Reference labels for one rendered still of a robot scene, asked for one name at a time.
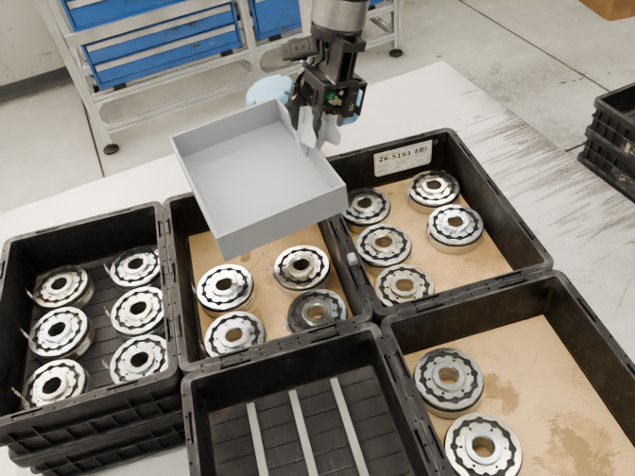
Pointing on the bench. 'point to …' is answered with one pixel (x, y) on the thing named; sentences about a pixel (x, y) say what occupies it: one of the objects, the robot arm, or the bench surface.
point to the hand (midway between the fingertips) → (308, 144)
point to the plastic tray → (256, 178)
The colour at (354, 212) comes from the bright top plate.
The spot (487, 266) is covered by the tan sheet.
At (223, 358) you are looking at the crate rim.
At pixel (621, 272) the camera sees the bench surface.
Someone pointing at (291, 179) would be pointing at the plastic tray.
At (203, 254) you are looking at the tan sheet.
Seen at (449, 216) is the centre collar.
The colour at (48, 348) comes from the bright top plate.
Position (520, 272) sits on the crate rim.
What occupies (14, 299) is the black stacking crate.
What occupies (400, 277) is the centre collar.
